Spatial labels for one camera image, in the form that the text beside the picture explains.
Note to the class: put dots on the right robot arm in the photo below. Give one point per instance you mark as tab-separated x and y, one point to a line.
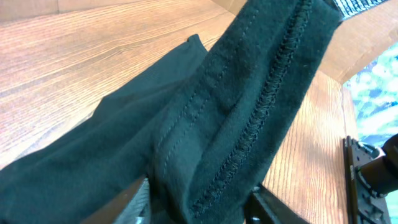
370	174

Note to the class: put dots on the black t-shirt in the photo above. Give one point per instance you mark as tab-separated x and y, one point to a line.
203	125

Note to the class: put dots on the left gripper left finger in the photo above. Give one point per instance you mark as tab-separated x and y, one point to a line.
131	206

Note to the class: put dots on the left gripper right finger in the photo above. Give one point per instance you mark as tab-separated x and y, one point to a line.
263	207

